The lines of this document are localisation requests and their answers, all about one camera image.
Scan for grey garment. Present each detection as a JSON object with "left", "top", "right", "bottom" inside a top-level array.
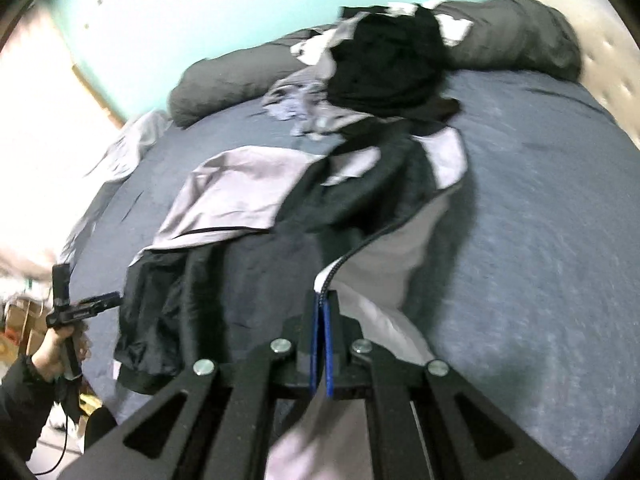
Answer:
[{"left": 262, "top": 15, "right": 373, "bottom": 141}]

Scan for cream tufted headboard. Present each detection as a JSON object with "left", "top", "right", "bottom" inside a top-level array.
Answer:
[{"left": 522, "top": 0, "right": 640, "bottom": 146}]

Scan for blue striped cloth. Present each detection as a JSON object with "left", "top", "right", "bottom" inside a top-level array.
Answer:
[{"left": 270, "top": 92, "right": 321, "bottom": 122}]

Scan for pink curtain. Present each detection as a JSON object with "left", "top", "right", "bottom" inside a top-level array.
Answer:
[{"left": 0, "top": 10, "right": 126, "bottom": 281}]

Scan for light grey blanket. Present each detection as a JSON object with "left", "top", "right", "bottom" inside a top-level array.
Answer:
[{"left": 60, "top": 109, "right": 172, "bottom": 261}]

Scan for dark grey rolled duvet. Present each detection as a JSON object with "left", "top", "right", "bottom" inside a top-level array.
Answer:
[{"left": 167, "top": 0, "right": 583, "bottom": 128}]

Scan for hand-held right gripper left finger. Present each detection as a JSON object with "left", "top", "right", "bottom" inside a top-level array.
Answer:
[{"left": 57, "top": 290, "right": 321, "bottom": 480}]

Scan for blue patterned bed sheet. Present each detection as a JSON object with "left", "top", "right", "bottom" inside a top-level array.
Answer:
[{"left": 60, "top": 67, "right": 640, "bottom": 480}]

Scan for person's left hand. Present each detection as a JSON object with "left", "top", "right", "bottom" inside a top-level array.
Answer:
[{"left": 27, "top": 330, "right": 93, "bottom": 383}]

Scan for white garment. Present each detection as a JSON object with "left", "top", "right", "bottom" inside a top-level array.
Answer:
[{"left": 290, "top": 0, "right": 475, "bottom": 66}]

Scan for cardboard boxes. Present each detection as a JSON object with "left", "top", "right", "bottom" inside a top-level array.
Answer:
[{"left": 0, "top": 294, "right": 50, "bottom": 361}]

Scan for person's left forearm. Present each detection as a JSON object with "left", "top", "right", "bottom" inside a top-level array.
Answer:
[{"left": 0, "top": 355, "right": 61, "bottom": 461}]

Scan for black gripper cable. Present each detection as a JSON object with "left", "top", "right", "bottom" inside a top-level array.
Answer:
[{"left": 30, "top": 379, "right": 82, "bottom": 476}]

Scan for lilac grey zip jacket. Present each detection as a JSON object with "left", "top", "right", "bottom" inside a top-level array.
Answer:
[{"left": 112, "top": 125, "right": 471, "bottom": 480}]

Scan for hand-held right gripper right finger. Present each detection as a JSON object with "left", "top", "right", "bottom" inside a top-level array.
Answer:
[{"left": 322, "top": 290, "right": 576, "bottom": 480}]

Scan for black garment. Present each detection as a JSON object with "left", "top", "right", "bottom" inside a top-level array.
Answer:
[{"left": 325, "top": 6, "right": 461, "bottom": 122}]

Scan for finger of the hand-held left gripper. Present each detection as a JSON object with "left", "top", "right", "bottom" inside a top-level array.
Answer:
[{"left": 75, "top": 291, "right": 123, "bottom": 318}]

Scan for wooden window frame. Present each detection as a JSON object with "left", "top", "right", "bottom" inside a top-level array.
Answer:
[{"left": 72, "top": 62, "right": 126, "bottom": 126}]

